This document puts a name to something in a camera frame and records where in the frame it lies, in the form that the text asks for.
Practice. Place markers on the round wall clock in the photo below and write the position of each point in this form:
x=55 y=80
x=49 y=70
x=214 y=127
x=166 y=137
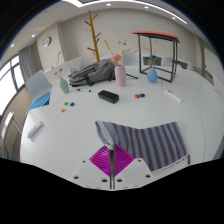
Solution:
x=46 y=41

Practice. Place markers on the grey backpack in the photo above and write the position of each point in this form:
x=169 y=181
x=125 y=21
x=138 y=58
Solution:
x=93 y=72

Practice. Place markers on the black marker pen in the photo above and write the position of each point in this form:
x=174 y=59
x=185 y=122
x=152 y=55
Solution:
x=84 y=90

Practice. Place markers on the wooden coat rack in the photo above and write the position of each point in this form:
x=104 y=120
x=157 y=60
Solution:
x=94 y=33

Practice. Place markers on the grey striped towel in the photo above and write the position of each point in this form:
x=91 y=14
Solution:
x=156 y=143

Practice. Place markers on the green vase with dried stems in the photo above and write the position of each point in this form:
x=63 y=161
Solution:
x=64 y=86

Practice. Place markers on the round ceiling lights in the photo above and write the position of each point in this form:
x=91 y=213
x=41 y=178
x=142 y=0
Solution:
x=108 y=4

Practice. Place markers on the pink vase with flowers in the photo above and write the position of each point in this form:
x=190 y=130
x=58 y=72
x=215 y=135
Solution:
x=120 y=76

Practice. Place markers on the orange round magnet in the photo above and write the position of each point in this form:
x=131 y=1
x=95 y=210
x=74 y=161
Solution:
x=62 y=110

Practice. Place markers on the grey curtain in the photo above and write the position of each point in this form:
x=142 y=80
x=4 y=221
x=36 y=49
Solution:
x=26 y=63

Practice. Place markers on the long ceiling light strip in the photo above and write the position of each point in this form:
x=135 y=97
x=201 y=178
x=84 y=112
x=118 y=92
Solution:
x=150 y=6

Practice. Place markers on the blue round magnet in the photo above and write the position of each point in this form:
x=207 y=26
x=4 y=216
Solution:
x=72 y=104
x=142 y=95

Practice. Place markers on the window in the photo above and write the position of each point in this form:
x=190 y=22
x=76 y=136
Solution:
x=8 y=83

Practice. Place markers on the blue vase with flowers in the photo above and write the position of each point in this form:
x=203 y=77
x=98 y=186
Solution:
x=152 y=76

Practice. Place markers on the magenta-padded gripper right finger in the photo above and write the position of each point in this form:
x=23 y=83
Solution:
x=125 y=160

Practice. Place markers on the black frame stand orange top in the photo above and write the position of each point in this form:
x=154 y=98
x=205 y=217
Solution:
x=156 y=34

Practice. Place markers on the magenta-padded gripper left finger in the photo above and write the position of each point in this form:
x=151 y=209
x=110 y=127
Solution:
x=100 y=160

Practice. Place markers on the green round magnet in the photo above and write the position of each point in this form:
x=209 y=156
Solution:
x=66 y=103

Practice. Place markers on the white flat remote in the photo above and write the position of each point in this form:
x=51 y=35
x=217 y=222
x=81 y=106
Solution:
x=173 y=96

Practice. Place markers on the black rectangular box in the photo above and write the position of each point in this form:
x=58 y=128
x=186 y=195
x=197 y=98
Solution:
x=108 y=96

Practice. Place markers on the white chair blue seat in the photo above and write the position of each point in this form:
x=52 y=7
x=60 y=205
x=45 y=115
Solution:
x=37 y=86

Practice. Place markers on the red round magnet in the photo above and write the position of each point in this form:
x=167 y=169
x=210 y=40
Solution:
x=137 y=96

